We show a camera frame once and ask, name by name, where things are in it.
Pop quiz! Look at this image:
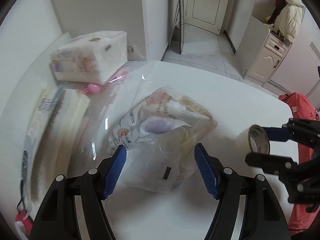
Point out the cream puffer jacket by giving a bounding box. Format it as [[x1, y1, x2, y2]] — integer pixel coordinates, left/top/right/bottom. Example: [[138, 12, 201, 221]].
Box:
[[273, 0, 305, 43]]

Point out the red plastic trash bag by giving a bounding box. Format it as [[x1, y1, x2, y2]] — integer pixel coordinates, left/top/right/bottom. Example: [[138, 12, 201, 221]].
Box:
[[278, 92, 319, 236]]

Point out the printed clear plastic bag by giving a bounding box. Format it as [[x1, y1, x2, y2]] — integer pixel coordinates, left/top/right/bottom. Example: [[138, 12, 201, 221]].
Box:
[[92, 61, 217, 193]]

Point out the black power cable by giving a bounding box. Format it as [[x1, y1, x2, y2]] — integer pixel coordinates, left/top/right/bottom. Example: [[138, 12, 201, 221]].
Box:
[[17, 179, 28, 210]]

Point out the wall power socket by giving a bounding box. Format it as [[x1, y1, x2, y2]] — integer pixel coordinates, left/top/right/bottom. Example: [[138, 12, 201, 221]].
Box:
[[127, 45, 136, 53]]

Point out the masking tape roll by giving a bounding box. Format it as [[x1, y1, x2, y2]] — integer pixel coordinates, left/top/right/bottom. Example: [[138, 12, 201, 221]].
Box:
[[248, 125, 271, 154]]

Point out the white bedside cabinet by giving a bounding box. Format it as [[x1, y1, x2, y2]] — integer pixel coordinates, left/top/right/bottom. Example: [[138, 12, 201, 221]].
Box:
[[236, 16, 292, 85]]

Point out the standing floor mirror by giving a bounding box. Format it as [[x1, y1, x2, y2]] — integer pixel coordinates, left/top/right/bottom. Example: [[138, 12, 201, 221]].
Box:
[[167, 0, 186, 54]]

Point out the stack of notebooks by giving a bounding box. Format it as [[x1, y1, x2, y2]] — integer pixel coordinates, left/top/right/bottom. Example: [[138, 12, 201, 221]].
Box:
[[24, 88, 90, 202]]

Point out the white bedroom door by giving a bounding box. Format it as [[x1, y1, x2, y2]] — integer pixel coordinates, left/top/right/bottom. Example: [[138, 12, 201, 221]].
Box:
[[185, 0, 229, 35]]

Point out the floral tissue pack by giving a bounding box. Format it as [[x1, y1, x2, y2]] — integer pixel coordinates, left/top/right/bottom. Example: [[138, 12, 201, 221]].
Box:
[[50, 31, 127, 84]]

